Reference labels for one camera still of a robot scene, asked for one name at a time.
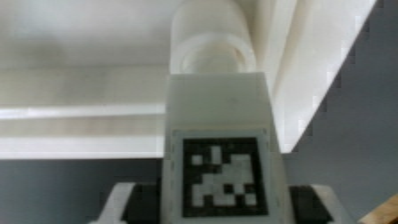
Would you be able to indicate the white square tabletop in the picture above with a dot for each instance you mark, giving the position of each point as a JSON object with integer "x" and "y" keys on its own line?
{"x": 125, "y": 67}

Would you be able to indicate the white table leg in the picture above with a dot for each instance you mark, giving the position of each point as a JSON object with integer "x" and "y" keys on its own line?
{"x": 223, "y": 174}

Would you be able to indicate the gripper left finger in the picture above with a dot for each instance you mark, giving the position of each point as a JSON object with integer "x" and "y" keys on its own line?
{"x": 133, "y": 205}

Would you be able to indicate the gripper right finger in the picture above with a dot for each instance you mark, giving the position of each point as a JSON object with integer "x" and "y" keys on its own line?
{"x": 317, "y": 207}

